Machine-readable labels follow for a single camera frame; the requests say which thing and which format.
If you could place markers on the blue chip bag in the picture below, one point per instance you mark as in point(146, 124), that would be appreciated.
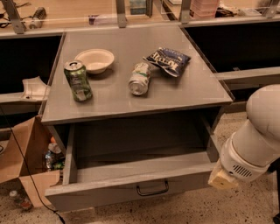
point(171, 61)

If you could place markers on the lying white green can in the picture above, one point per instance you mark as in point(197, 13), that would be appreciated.
point(140, 79)

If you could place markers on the upright green soda can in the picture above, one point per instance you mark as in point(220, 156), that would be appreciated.
point(76, 76)

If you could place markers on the black top drawer handle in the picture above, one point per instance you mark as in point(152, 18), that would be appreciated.
point(152, 188)

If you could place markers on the white curved plastic part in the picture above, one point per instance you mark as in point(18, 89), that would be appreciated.
point(35, 90)

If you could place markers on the grey drawer cabinet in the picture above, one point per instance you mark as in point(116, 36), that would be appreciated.
point(197, 88)

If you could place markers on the teal small box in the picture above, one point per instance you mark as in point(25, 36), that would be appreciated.
point(137, 7)

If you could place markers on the black office chair base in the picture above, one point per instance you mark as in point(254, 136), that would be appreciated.
point(275, 167)

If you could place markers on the plastic bottle in box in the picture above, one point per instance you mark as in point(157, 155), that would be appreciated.
point(54, 158)

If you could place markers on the brown cardboard box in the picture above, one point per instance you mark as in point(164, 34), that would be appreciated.
point(23, 159)

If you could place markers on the grey top drawer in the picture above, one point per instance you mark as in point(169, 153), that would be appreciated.
point(107, 159)

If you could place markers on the white paper bowl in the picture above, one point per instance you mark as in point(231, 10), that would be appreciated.
point(96, 61)

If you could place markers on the plastic bottle on floor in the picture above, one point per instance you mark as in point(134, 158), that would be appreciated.
point(21, 200)

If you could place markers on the pink plastic bin stack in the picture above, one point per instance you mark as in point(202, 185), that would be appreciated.
point(203, 9)

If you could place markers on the padded gripper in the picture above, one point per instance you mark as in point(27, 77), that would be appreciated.
point(236, 164)

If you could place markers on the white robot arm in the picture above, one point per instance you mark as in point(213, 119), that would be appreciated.
point(250, 151)

